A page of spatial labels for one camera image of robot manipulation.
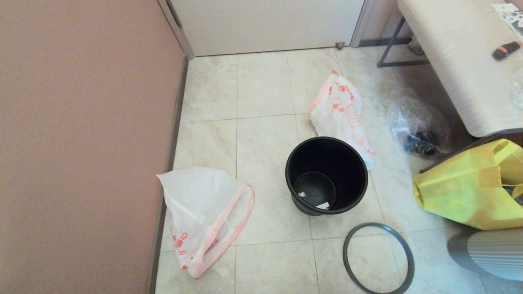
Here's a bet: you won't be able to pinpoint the empty white red-print trash bag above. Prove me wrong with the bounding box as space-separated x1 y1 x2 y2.
156 166 255 279

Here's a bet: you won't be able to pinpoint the yellow non-woven tote bag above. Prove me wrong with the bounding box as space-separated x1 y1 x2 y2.
413 139 523 231

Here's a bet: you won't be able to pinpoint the black orange marker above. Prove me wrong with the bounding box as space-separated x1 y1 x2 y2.
494 40 523 61

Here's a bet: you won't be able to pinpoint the dark metal table frame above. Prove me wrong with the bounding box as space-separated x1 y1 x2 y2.
377 16 523 173

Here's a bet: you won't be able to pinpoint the light grey door frame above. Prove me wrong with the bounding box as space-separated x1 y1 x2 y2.
157 0 378 59

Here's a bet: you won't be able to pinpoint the clear plastic bag dark contents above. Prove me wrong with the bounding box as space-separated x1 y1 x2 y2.
386 88 452 158

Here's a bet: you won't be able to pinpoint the grey bin rim ring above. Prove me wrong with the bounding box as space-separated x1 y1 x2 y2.
343 223 416 294

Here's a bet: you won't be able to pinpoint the white ribbed cylinder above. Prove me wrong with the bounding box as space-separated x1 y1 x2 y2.
447 228 523 282

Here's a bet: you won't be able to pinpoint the white black-print paper sheet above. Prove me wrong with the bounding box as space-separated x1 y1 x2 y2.
492 2 523 37

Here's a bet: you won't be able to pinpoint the clear crumpled plastic item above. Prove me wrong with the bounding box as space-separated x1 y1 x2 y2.
512 69 523 109

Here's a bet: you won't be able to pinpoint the small grey floor item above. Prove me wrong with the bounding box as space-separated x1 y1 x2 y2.
409 35 425 56

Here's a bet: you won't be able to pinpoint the black trash bin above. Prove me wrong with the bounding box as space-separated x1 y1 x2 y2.
285 136 368 216

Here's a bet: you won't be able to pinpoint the white red-print trash bag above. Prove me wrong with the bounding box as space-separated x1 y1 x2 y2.
156 166 255 279
308 70 375 171

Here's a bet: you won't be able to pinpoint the light wood-grain table top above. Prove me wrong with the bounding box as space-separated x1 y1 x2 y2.
398 0 523 137

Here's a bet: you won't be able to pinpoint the white door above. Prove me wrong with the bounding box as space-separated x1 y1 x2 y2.
170 0 366 56

